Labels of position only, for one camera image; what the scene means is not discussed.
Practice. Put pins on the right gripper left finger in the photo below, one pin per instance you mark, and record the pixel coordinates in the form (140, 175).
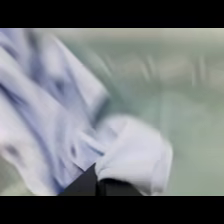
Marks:
(83, 185)

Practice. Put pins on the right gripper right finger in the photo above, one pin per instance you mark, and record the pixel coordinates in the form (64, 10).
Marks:
(116, 188)

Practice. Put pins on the light blue shirt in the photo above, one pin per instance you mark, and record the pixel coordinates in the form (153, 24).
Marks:
(50, 110)

